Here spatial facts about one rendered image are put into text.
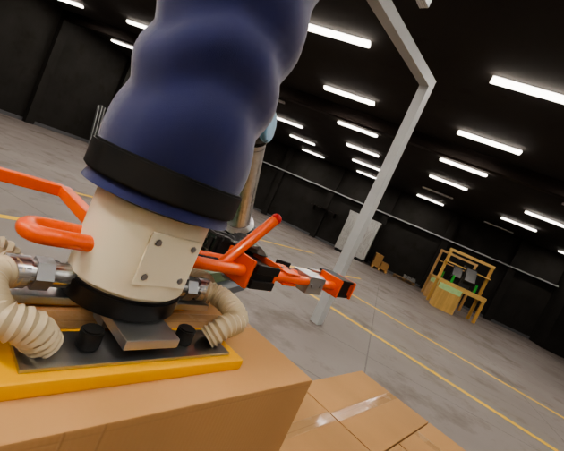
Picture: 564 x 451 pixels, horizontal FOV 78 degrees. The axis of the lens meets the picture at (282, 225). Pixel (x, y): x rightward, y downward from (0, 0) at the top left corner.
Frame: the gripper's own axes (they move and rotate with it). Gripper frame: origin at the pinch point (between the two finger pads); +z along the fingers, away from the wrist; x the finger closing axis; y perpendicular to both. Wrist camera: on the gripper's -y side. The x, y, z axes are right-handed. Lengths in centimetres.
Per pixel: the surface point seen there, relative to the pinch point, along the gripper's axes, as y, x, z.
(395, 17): -204, 214, -156
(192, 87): 34.0, 23.4, 8.3
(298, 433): -52, -52, 0
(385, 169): -314, 103, -163
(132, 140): 37.1, 14.5, 5.9
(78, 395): 35.9, -13.3, 15.6
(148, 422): 29.1, -14.4, 20.1
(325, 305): -317, -75, -160
